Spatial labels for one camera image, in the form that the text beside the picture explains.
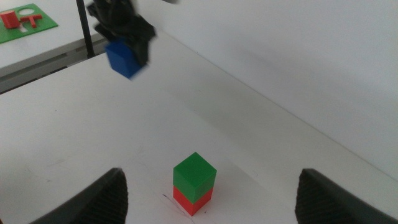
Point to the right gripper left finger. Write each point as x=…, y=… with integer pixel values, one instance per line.
x=102, y=199

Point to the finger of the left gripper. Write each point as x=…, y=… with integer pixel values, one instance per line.
x=142, y=53

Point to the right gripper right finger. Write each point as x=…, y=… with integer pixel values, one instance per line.
x=323, y=202

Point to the blue cube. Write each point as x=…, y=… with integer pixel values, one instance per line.
x=121, y=60

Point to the red cube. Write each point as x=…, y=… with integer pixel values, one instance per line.
x=192, y=207

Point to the green cube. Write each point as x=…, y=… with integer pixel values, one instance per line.
x=194, y=177

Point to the black upright pole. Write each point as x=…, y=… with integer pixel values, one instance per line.
x=85, y=31

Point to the green shape board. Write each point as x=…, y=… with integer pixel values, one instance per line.
x=43, y=26

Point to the white side table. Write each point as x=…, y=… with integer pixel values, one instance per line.
x=37, y=53

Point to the red T-shaped piece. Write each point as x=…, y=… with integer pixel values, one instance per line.
x=31, y=19

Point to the red block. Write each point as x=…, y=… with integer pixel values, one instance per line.
x=10, y=19

